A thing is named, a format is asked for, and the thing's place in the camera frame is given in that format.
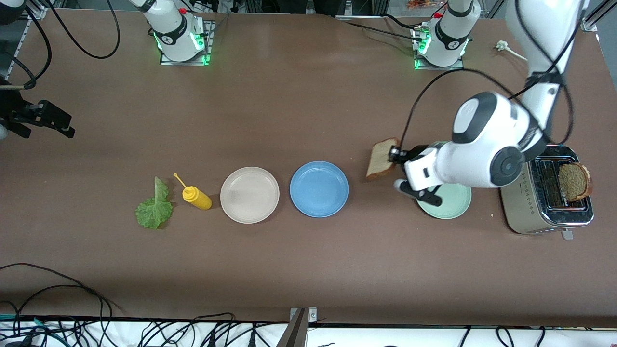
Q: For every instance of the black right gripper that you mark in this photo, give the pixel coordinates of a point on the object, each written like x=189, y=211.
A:
x=10, y=105

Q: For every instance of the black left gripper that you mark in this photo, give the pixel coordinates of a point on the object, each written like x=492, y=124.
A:
x=404, y=155

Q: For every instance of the brown bread slice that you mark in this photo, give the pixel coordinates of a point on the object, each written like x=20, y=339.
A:
x=380, y=161
x=574, y=182

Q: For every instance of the green lettuce leaf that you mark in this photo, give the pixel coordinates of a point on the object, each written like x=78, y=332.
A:
x=154, y=212

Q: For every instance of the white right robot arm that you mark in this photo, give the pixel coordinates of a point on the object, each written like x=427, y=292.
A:
x=176, y=31

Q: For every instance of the light green round plate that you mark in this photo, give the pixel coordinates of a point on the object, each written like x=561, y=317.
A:
x=453, y=205

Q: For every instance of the blue round plate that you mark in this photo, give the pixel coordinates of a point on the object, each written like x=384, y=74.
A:
x=319, y=189

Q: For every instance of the beige round plate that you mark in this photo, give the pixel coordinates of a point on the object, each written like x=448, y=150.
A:
x=249, y=195

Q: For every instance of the beige and chrome toaster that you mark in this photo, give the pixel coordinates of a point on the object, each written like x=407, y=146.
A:
x=523, y=212

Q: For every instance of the orange patterned packet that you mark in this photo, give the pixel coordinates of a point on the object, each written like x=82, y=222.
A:
x=424, y=4

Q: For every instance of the yellow squeeze sauce bottle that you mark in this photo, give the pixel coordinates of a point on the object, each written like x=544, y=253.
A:
x=198, y=198

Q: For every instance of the aluminium frame rail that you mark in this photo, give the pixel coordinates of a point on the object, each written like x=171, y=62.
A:
x=590, y=21
x=29, y=41

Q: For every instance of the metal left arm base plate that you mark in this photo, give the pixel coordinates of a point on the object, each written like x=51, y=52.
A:
x=455, y=68

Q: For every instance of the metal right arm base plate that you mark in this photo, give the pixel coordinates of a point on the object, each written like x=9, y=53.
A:
x=166, y=60

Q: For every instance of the aluminium post with bracket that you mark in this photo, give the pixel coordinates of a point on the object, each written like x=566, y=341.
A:
x=296, y=332

